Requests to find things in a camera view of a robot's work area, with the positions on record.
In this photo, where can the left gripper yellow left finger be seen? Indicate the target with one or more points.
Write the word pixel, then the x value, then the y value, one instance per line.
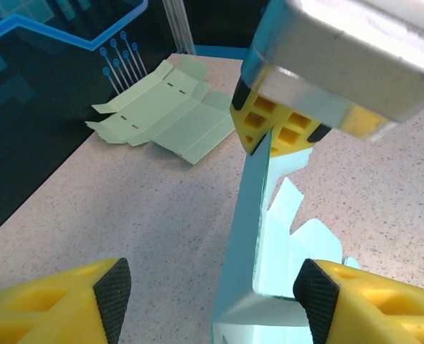
pixel 36 308

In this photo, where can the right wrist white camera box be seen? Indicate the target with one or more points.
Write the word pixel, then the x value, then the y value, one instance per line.
pixel 340 53

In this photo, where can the light blue paper box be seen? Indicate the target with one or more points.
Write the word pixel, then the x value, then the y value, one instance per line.
pixel 244 222

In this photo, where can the right aluminium frame post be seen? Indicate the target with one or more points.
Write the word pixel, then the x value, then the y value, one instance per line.
pixel 179 28

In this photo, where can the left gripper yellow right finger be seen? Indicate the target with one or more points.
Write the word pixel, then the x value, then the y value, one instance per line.
pixel 384 308

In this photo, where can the light green paper box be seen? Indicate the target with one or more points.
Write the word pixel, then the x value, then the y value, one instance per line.
pixel 183 122

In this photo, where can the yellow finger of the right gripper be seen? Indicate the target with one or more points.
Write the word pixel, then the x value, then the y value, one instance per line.
pixel 254 118
pixel 290 134

